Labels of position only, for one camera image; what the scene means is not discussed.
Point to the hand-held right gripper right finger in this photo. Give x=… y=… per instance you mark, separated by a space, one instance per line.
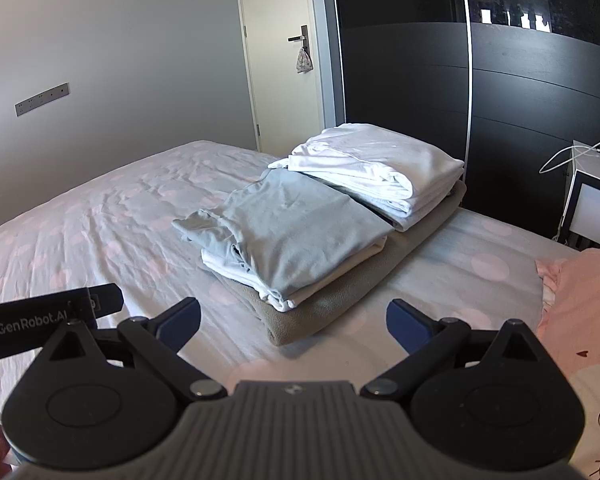
x=407 y=327

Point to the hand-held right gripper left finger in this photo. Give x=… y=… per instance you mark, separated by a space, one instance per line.
x=180 y=327

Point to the light blue shirt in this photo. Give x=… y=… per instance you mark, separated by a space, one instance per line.
x=300 y=225

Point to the grey folded blanket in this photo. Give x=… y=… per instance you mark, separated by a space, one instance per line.
x=340 y=295

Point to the white folded cloth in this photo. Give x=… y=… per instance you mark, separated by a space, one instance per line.
x=240 y=272

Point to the bed with polka dot sheet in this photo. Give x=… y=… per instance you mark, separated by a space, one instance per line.
x=105 y=220

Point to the white folded garment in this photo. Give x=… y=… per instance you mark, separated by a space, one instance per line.
x=375 y=160

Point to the pink printed cloth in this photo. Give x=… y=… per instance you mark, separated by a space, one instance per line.
x=587 y=320

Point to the white nightstand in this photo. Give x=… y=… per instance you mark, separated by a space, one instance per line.
x=595 y=200

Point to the black wardrobe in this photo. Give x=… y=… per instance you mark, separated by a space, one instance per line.
x=530 y=85

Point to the white door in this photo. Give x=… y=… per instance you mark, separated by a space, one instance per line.
x=275 y=60

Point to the small hanging pouch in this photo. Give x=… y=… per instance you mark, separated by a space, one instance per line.
x=303 y=61

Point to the wall switch panel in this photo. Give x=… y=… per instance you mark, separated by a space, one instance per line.
x=42 y=99

